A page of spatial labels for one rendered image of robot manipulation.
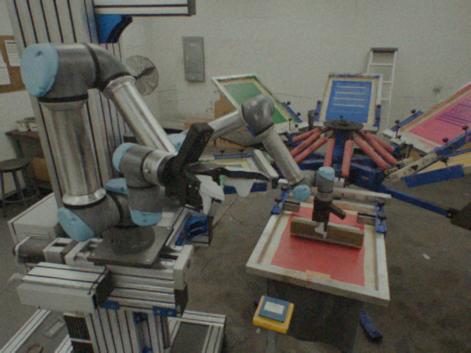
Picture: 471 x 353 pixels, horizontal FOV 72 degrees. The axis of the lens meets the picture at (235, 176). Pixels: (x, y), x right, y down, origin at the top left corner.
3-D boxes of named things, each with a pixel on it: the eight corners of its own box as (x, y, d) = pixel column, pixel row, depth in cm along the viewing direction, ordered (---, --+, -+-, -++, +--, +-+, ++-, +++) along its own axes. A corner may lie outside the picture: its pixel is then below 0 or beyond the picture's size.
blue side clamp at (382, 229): (384, 242, 167) (386, 230, 164) (373, 240, 168) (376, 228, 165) (381, 214, 192) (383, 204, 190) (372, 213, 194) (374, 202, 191)
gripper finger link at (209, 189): (223, 225, 53) (209, 204, 61) (226, 191, 51) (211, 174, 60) (205, 226, 52) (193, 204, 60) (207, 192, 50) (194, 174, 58)
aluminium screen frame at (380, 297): (387, 307, 125) (390, 300, 123) (245, 272, 143) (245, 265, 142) (380, 212, 193) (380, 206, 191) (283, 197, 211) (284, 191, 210)
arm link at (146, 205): (179, 212, 83) (176, 174, 79) (146, 232, 75) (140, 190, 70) (158, 204, 87) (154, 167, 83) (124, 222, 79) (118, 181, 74)
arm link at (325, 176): (317, 164, 154) (335, 166, 152) (315, 185, 158) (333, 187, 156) (316, 171, 147) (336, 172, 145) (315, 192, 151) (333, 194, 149)
